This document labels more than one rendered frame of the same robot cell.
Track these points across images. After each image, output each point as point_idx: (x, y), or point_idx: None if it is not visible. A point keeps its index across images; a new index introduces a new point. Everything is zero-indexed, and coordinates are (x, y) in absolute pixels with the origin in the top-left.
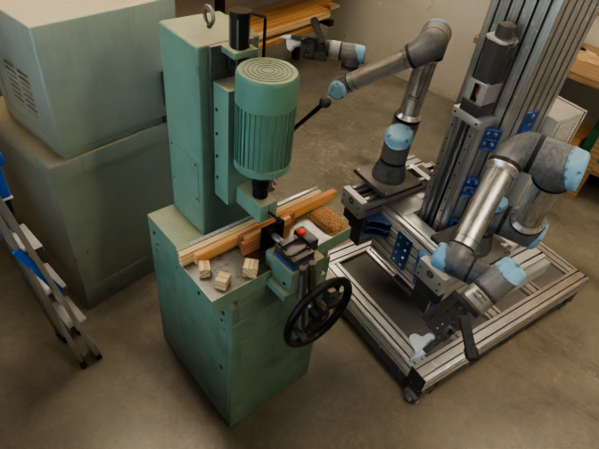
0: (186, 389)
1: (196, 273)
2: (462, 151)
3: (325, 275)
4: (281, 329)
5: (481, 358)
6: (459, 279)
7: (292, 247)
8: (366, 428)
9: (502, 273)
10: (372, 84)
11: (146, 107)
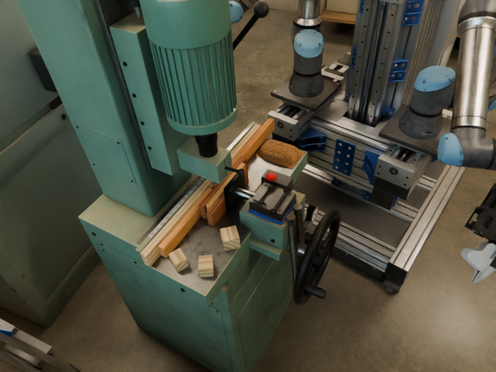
0: (183, 370)
1: (170, 268)
2: (386, 35)
3: None
4: (267, 281)
5: None
6: (481, 167)
7: (270, 197)
8: (367, 334)
9: None
10: None
11: (26, 98)
